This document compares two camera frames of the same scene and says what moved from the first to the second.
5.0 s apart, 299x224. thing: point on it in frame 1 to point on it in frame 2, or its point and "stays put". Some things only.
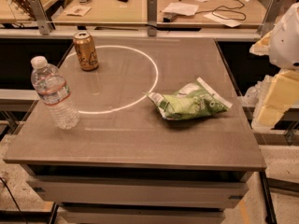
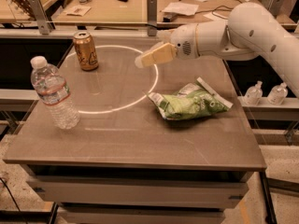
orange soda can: x=86 y=51 stays put
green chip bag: x=191 y=100 stays put
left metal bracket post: x=40 y=14 stays put
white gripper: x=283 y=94 to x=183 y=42
